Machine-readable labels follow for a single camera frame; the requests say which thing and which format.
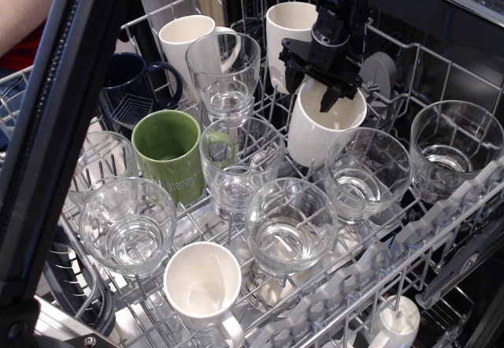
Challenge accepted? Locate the navy blue mug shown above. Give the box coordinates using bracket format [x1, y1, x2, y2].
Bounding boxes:
[98, 52, 183, 139]

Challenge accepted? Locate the tall clear glass back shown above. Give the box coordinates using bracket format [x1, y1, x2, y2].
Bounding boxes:
[185, 30, 261, 128]

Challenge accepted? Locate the metal wire dishwasher rack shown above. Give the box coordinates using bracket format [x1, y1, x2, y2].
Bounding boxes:
[36, 13, 503, 347]

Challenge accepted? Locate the white handleless ceramic cup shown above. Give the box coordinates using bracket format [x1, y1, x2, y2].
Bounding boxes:
[287, 80, 367, 168]

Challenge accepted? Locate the clear glass right centre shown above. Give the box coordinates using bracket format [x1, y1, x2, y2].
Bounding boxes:
[323, 127, 413, 225]

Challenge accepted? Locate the person forearm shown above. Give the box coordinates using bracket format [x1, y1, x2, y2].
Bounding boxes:
[1, 0, 53, 55]

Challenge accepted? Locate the white mug with handle back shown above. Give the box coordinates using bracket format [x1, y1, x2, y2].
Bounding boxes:
[158, 14, 241, 102]

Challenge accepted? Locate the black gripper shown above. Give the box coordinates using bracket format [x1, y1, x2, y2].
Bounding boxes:
[280, 3, 363, 113]

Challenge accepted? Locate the white mug front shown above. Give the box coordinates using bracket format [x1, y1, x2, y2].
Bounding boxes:
[164, 242, 245, 347]

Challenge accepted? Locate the clear glass front left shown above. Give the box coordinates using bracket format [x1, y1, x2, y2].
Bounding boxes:
[79, 177, 176, 278]

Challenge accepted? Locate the clear glass far right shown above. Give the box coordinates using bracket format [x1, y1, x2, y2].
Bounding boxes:
[409, 100, 503, 204]

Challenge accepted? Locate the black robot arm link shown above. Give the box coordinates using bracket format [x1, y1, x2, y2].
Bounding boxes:
[1, 0, 130, 347]

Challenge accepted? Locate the clear glass front centre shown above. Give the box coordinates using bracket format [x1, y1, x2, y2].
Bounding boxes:
[245, 177, 338, 278]

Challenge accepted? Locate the white cup back centre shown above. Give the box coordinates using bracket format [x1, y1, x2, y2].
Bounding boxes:
[266, 2, 318, 94]

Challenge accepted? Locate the red shirt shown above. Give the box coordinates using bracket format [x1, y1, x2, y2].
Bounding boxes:
[1, 24, 44, 71]

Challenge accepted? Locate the white dish lower rack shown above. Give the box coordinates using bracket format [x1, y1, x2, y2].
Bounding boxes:
[365, 295, 420, 347]

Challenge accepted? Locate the black rack handle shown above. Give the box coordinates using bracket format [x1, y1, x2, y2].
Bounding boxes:
[43, 225, 116, 335]

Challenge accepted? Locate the grey plastic tine row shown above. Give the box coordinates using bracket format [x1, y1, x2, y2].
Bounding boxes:
[251, 158, 503, 347]

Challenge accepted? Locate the green ceramic mug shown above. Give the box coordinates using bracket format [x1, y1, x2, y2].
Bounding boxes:
[132, 110, 205, 205]

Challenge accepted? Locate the clear glass left middle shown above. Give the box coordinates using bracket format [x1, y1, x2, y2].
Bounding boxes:
[68, 131, 139, 207]

